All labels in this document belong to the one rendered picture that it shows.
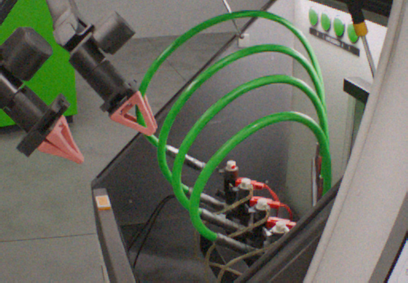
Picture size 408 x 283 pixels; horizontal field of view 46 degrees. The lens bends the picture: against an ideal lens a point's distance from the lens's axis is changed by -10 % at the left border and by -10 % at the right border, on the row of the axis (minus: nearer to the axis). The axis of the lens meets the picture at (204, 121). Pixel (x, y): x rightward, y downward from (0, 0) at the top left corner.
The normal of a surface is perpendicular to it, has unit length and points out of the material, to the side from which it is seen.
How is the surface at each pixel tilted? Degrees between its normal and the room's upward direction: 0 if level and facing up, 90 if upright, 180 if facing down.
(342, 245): 76
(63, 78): 90
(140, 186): 90
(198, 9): 90
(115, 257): 0
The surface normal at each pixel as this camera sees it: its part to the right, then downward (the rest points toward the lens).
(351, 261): -0.93, -0.12
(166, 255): 0.00, -0.93
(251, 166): 0.29, 0.34
